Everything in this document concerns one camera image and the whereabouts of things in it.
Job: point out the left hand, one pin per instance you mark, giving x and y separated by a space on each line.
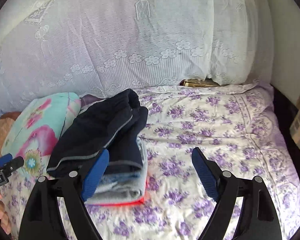
5 222

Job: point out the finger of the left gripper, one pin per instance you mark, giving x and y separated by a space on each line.
5 159

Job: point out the navy blue track pants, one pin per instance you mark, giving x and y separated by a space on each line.
113 124

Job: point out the white lace curtain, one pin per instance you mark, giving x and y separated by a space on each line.
107 46

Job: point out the orange satin pillow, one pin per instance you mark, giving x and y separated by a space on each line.
6 122

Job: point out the colourful floral folded quilt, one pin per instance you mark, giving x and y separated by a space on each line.
37 130

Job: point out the folded blue jeans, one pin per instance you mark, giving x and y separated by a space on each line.
135 179

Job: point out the folded grey garment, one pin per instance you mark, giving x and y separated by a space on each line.
122 192

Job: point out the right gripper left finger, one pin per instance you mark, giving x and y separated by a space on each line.
94 174

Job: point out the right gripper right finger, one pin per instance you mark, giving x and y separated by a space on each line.
205 174

